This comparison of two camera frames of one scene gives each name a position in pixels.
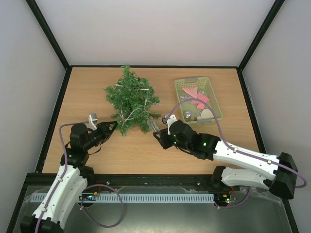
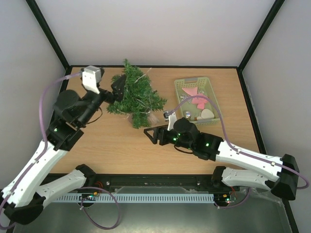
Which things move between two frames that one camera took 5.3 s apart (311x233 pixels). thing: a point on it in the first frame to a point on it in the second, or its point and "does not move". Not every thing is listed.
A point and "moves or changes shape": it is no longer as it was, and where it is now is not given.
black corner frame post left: (48, 33) does not move
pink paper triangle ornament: (192, 91) does not move
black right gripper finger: (163, 136) to (156, 135)
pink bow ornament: (201, 97) does not move
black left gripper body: (95, 140) to (90, 111)
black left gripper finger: (110, 132) to (117, 88)
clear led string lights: (151, 123) to (147, 104)
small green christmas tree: (133, 99) moves or changes shape
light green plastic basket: (195, 112) does not move
